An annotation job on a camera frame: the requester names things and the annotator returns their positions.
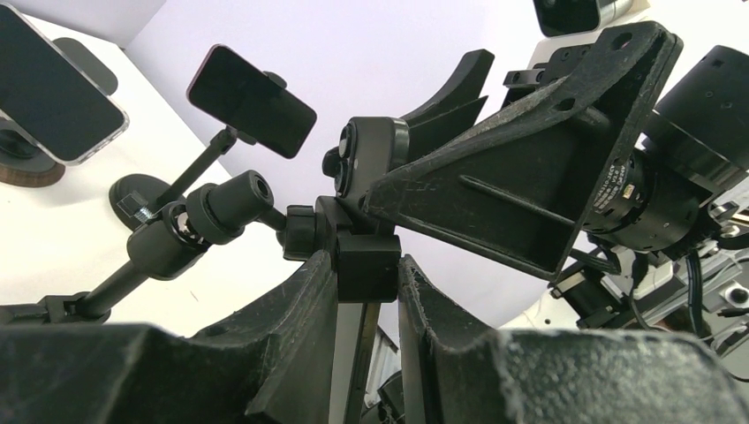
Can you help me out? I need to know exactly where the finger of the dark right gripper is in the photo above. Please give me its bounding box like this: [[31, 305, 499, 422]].
[[401, 49, 495, 162]]

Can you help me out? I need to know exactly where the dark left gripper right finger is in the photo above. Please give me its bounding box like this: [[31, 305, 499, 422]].
[[398, 256, 748, 423]]

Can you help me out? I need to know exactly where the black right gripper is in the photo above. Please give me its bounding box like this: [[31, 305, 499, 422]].
[[362, 20, 749, 329]]

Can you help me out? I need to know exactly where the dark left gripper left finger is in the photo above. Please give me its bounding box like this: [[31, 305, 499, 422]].
[[1, 252, 337, 423]]

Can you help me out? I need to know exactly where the black pole phone stand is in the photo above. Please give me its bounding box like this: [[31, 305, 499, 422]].
[[1, 170, 402, 325], [109, 70, 289, 232]]

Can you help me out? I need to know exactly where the clear-case phone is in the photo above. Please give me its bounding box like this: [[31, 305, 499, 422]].
[[1, 4, 130, 165]]

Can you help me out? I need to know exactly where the red-edged black phone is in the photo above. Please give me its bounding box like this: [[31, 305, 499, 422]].
[[186, 44, 317, 159]]

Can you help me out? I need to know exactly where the brown round base phone stand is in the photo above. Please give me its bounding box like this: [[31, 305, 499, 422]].
[[1, 37, 118, 188]]

